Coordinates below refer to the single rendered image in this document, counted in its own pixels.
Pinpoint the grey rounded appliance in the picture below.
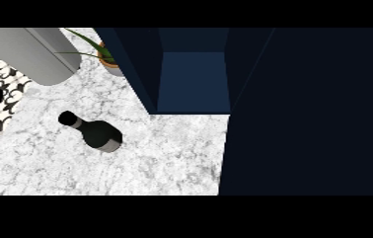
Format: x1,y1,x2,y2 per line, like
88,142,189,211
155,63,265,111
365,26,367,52
0,27,82,87

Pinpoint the potted green plant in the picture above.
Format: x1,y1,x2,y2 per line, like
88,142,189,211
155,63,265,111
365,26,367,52
54,28,127,78

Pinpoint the dark blue cabinet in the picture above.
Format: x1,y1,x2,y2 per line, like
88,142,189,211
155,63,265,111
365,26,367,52
93,27,277,116

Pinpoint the dark green wine bottle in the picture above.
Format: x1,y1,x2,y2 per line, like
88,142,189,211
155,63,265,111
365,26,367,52
57,110,124,154

